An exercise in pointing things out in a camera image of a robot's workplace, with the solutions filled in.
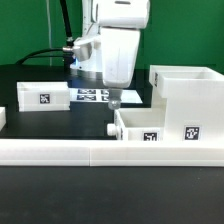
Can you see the small white block left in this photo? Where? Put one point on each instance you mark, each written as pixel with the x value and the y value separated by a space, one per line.
pixel 2 117

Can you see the white drawer cabinet housing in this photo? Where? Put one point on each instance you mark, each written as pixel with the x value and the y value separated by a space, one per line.
pixel 193 101

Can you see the fiducial marker sheet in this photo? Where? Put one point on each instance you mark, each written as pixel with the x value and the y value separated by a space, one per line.
pixel 101 95

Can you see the white border rail frame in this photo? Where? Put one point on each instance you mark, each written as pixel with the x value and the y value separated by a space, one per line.
pixel 25 152

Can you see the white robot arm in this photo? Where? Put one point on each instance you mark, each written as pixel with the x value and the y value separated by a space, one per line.
pixel 98 14

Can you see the white drawer box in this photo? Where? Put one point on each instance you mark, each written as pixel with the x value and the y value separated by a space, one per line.
pixel 43 96
pixel 137 124

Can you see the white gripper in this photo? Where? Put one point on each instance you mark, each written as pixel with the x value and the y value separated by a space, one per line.
pixel 119 52

